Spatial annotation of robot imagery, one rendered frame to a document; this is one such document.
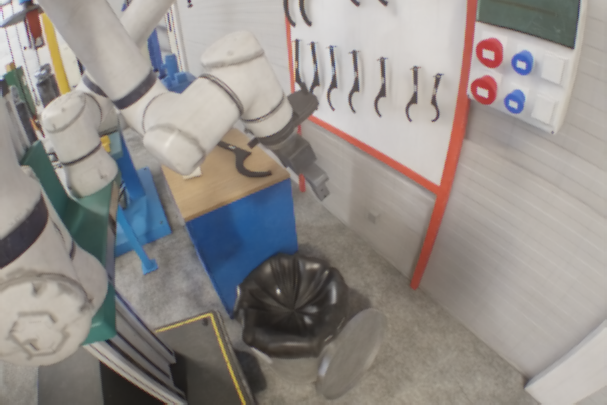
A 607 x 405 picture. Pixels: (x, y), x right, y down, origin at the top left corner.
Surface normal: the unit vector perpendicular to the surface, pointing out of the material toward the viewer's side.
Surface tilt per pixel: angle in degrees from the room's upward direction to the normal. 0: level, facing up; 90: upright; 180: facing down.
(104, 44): 94
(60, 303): 95
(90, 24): 94
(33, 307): 95
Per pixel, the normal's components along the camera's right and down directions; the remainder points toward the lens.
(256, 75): 0.74, 0.34
